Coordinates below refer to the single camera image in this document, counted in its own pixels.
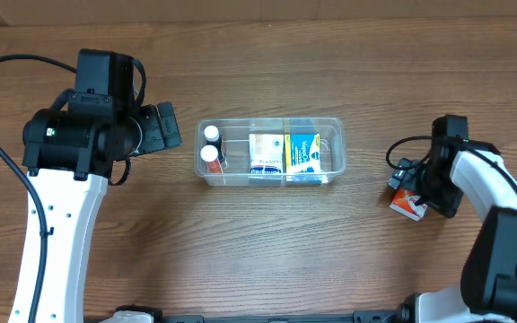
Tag orange red medicine box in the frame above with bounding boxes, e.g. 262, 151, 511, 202
390, 188, 427, 222

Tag black bottle white cap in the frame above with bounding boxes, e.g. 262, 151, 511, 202
203, 125, 222, 150

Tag orange tube white cap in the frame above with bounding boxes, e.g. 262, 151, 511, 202
199, 145, 223, 174

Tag white Halls box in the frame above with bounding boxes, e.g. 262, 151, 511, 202
249, 134, 284, 174

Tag blue VapoDrops box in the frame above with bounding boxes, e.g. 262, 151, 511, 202
285, 134, 321, 174

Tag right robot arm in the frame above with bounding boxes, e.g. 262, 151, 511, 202
414, 115, 517, 322

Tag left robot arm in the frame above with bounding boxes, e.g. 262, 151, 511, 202
9, 49, 182, 322

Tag clear plastic container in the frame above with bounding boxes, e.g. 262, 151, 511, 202
194, 117, 346, 187

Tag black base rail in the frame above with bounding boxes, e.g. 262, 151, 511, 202
83, 304, 416, 323

